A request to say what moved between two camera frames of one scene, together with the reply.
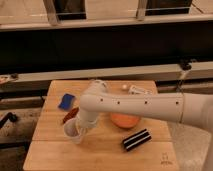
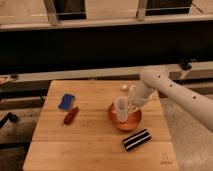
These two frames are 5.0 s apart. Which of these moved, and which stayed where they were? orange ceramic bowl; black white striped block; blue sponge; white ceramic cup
Moved: white ceramic cup
Stayed: black white striped block; blue sponge; orange ceramic bowl
